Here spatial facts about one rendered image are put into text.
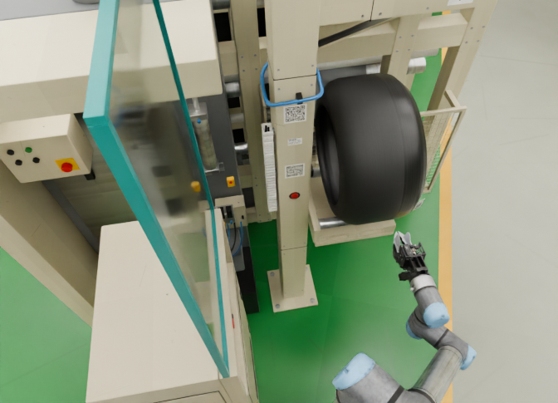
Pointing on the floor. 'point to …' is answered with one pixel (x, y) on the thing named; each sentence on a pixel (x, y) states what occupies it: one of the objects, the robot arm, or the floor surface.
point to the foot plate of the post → (291, 297)
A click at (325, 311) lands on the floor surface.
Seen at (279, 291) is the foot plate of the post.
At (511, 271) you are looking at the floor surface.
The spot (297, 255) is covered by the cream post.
